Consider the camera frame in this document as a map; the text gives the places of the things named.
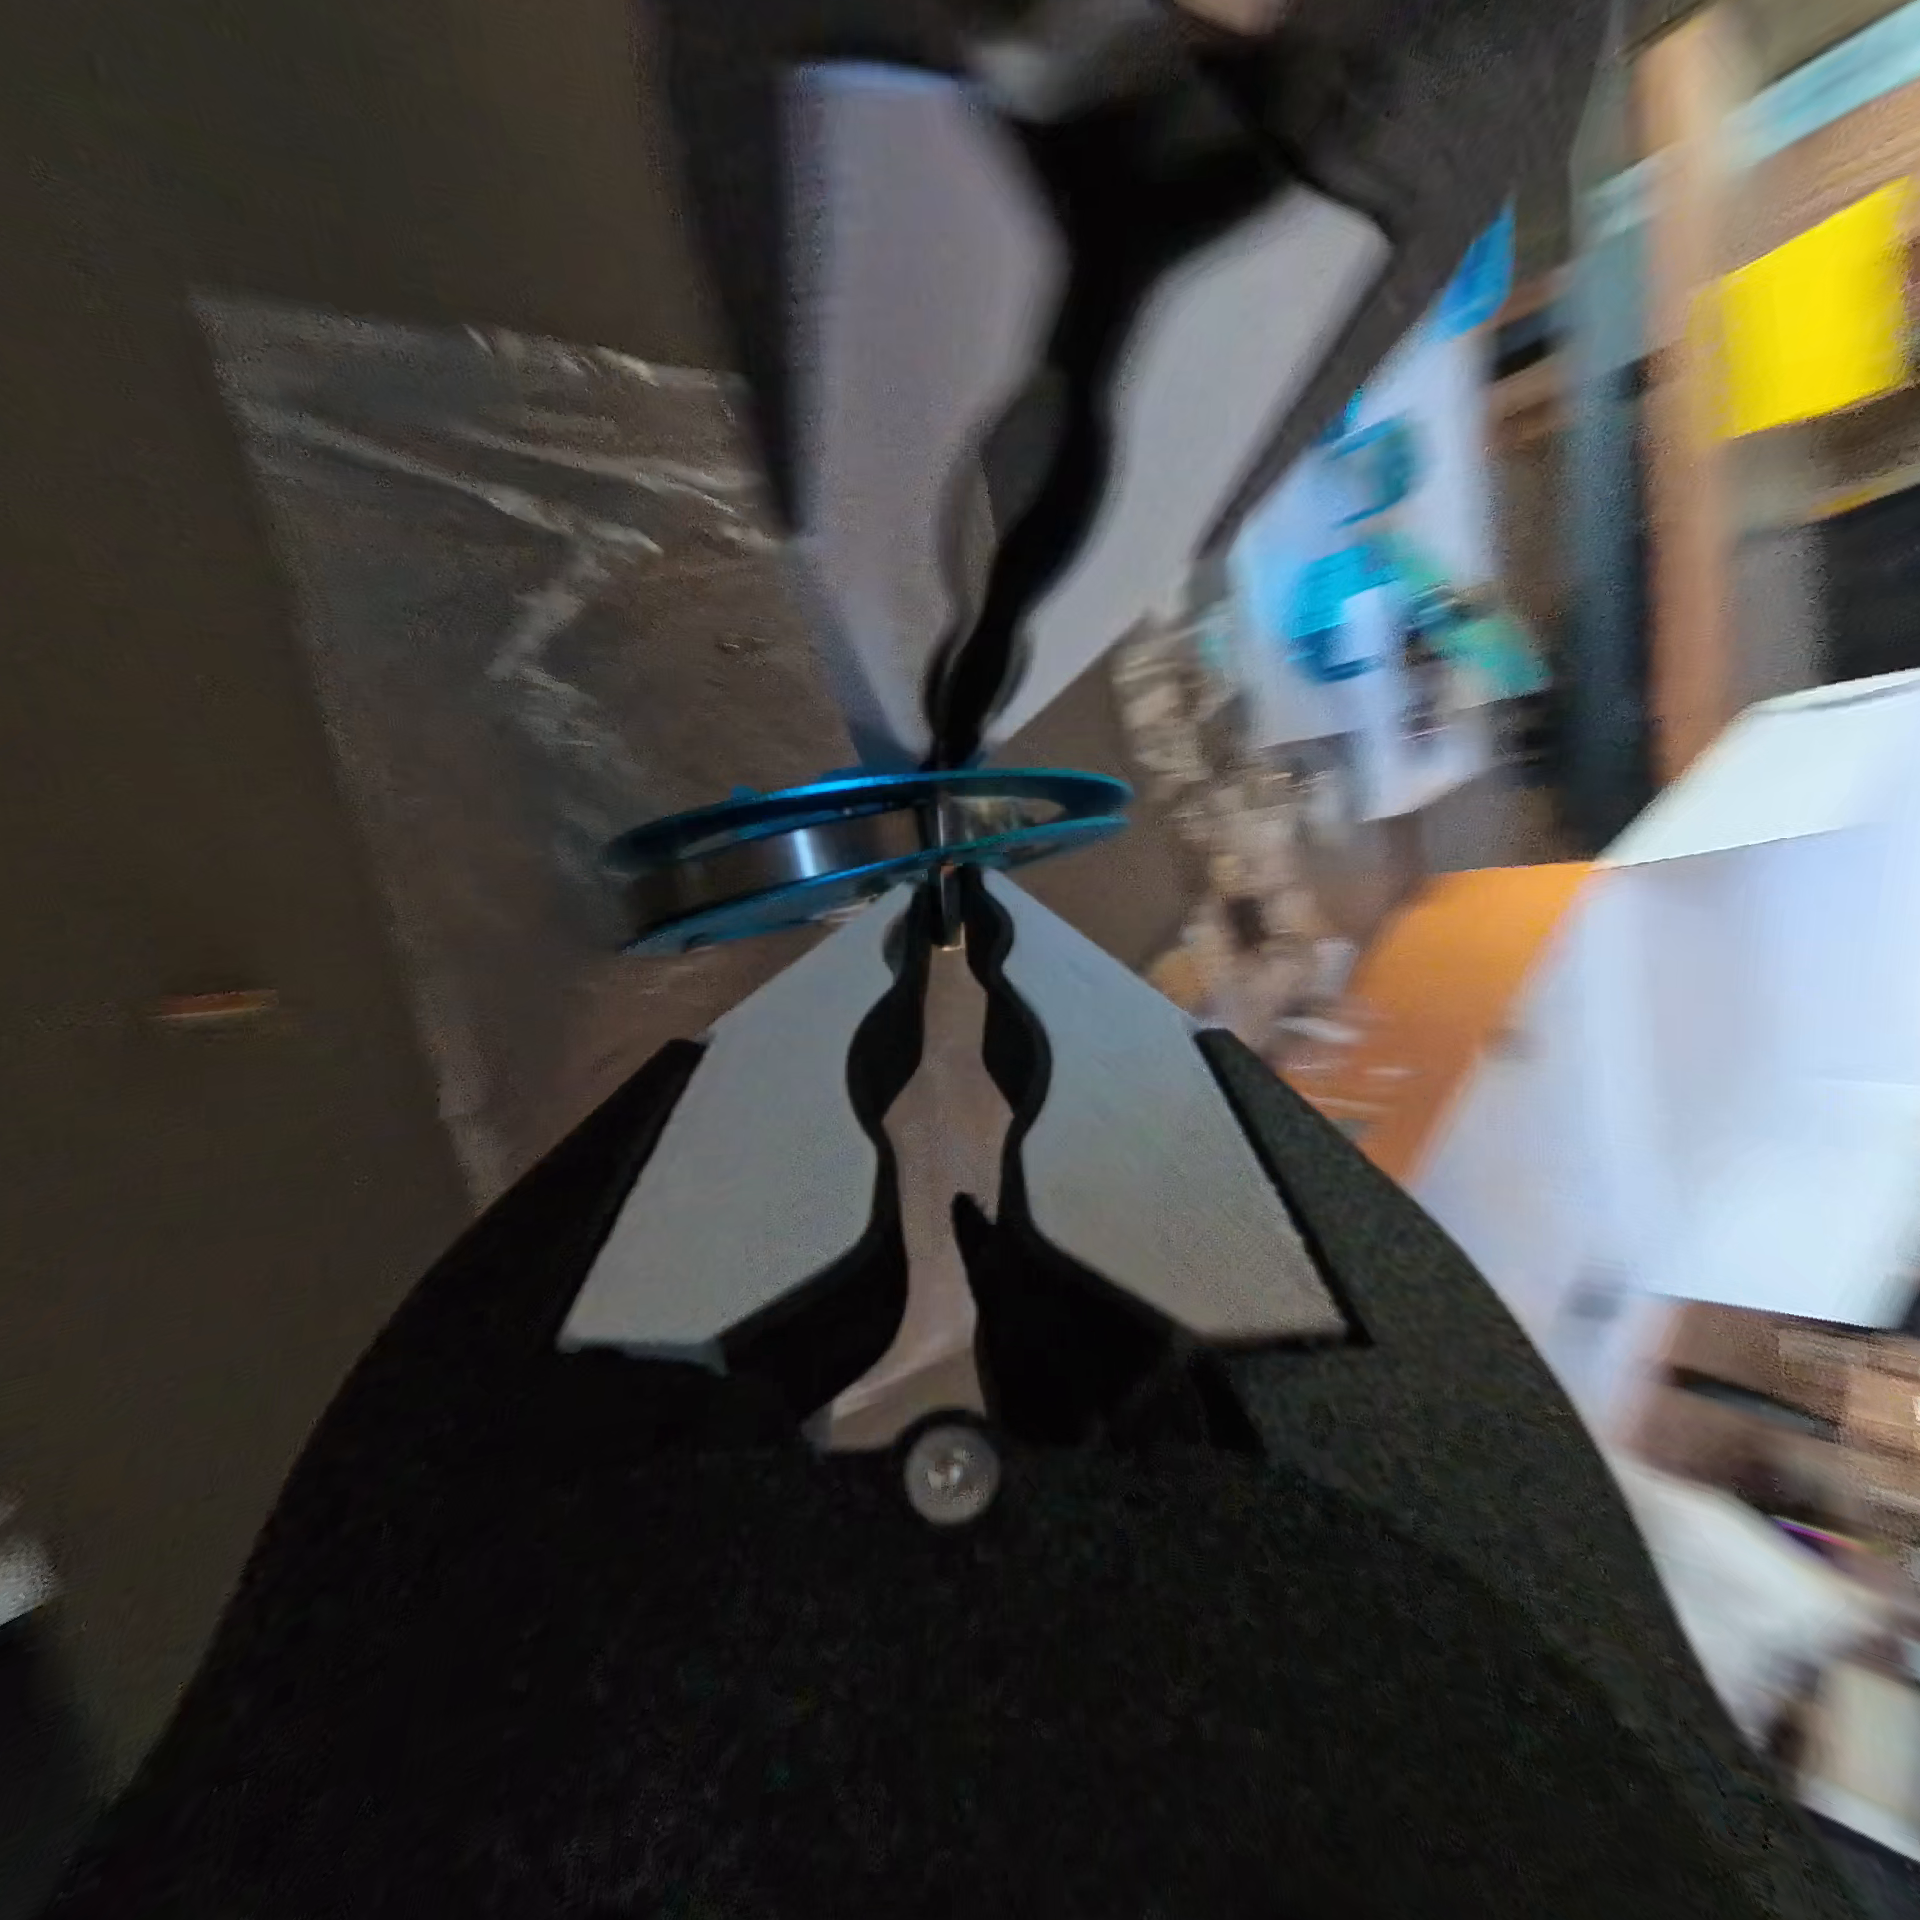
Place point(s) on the orange cardboard box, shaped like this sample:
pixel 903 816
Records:
pixel 1442 994

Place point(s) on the clear plastic bag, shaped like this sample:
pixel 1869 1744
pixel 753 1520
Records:
pixel 498 600

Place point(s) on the pile of small screw bags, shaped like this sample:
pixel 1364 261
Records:
pixel 1243 842

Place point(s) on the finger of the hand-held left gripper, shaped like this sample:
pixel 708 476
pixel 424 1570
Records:
pixel 1232 342
pixel 903 302

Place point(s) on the brass hex standoff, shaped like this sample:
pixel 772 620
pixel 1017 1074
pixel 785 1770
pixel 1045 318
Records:
pixel 220 1007
pixel 946 915

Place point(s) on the blue flanged bracket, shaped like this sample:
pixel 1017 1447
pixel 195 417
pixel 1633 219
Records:
pixel 1342 607

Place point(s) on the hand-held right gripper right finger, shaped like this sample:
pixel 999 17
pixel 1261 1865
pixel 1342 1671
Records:
pixel 1156 1187

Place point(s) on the blue disc bearing assembly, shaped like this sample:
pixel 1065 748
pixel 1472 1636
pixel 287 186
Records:
pixel 708 842

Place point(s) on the yellow sign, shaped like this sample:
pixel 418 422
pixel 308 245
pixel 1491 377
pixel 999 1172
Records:
pixel 1803 314

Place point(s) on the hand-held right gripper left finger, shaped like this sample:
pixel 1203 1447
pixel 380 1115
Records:
pixel 740 1187

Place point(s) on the white foam board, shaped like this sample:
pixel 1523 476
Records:
pixel 1442 748

